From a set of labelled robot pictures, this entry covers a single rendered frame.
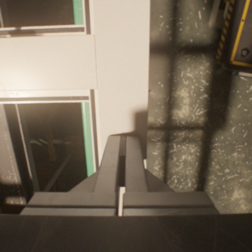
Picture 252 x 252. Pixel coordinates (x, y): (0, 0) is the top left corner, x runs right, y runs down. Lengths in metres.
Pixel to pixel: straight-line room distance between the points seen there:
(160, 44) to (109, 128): 0.98
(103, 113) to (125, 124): 0.02
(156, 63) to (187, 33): 0.24
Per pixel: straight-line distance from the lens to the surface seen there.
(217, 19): 1.08
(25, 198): 0.74
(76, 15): 0.23
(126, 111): 0.15
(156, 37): 1.11
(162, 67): 1.10
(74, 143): 1.17
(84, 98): 0.21
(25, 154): 0.68
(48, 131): 0.96
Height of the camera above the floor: 1.08
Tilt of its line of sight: 73 degrees down
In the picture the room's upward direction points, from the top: 179 degrees counter-clockwise
